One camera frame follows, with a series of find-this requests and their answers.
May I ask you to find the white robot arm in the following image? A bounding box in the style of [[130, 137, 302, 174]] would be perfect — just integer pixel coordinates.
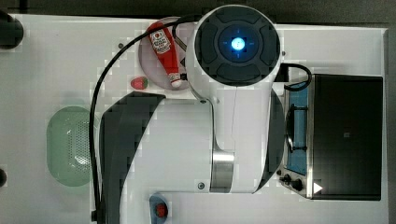
[[99, 5, 284, 224]]

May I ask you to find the red toy strawberry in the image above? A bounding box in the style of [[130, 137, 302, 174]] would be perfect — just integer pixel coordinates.
[[131, 77, 149, 90]]

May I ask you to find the blue bowl with red item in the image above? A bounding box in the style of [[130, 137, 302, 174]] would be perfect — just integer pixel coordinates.
[[149, 193, 169, 224]]

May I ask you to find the black knob left edge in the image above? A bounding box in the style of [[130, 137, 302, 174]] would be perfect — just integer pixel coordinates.
[[0, 169, 7, 188]]

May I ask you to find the black round object top left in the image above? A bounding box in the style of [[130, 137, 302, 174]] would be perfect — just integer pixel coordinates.
[[0, 11, 24, 49]]

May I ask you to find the green perforated colander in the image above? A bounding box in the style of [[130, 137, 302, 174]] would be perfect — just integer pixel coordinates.
[[46, 106, 92, 187]]

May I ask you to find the red ketchup bottle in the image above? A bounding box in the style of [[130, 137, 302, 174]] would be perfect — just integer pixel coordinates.
[[148, 21, 182, 88]]

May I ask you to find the silver black toaster oven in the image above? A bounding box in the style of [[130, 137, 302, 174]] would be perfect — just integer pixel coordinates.
[[276, 75, 383, 201]]

